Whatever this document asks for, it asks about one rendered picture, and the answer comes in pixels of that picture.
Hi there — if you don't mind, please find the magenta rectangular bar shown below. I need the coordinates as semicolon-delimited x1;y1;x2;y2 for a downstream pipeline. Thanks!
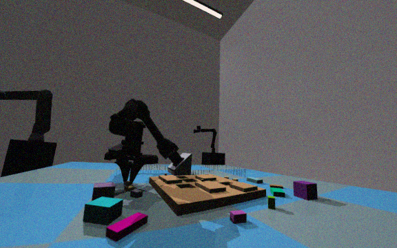
105;213;148;242

